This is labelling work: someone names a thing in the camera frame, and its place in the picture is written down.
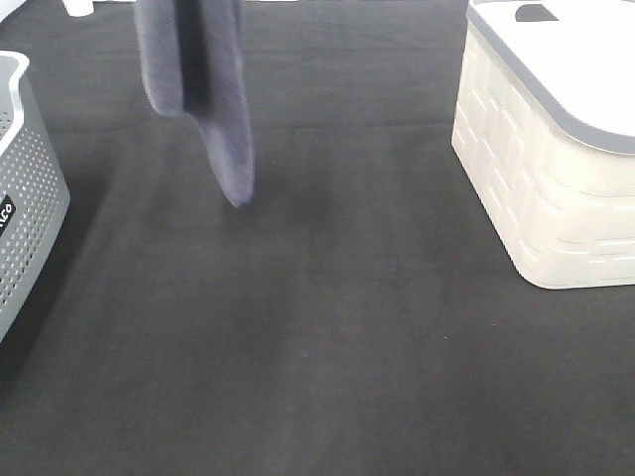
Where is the grey microfibre towel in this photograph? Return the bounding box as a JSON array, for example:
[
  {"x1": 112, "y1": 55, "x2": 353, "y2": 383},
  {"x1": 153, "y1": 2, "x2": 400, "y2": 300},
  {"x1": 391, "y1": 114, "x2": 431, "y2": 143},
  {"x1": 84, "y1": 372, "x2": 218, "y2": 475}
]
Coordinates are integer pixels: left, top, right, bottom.
[{"x1": 134, "y1": 1, "x2": 255, "y2": 207}]

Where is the black table cloth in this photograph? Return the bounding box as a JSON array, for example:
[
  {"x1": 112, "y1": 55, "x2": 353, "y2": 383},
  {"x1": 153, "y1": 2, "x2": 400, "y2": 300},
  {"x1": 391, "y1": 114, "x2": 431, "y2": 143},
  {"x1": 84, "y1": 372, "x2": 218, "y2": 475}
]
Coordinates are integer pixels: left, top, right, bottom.
[{"x1": 1, "y1": 1, "x2": 634, "y2": 475}]

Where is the cream plastic storage basket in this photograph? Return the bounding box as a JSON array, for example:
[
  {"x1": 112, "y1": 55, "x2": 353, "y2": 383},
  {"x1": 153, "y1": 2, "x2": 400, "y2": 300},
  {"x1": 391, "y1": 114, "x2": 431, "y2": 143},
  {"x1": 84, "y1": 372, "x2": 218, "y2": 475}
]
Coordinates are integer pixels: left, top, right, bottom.
[{"x1": 451, "y1": 1, "x2": 634, "y2": 289}]

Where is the grey perforated plastic basket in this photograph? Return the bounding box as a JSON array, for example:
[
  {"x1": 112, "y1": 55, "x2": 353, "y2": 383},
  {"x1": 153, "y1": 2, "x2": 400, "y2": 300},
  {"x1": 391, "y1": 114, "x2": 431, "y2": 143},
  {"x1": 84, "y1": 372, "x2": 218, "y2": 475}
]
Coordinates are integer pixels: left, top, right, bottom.
[{"x1": 1, "y1": 51, "x2": 69, "y2": 336}]

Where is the white cylindrical object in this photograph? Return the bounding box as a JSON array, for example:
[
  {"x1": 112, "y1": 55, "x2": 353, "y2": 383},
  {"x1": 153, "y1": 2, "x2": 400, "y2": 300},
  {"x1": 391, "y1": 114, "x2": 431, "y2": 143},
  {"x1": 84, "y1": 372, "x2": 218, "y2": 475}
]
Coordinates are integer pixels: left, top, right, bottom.
[{"x1": 63, "y1": 0, "x2": 94, "y2": 18}]

